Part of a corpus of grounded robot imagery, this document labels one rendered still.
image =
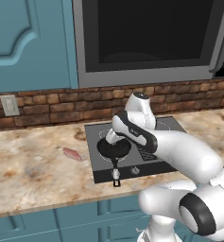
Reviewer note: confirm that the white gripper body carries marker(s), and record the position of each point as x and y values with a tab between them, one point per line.
112	137

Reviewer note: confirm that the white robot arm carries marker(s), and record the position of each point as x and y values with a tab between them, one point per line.
182	154

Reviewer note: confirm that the pink raw steak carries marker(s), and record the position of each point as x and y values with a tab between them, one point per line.
72	154

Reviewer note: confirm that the black frying pan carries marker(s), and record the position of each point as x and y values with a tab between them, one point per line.
116	152

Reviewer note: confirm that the dark grey hob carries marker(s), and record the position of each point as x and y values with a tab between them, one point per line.
97	164

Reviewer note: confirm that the grey hob knob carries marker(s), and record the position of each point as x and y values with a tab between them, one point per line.
135	170

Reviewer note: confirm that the teal drawer front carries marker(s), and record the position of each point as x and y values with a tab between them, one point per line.
77	214
119	206
22	222

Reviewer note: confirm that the grey microwave oven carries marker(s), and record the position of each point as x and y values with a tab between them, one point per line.
148	31

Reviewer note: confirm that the grey wall outlet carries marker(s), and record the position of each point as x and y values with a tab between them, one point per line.
9	105

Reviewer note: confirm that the teal wall cupboard door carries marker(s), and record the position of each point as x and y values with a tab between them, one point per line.
28	44

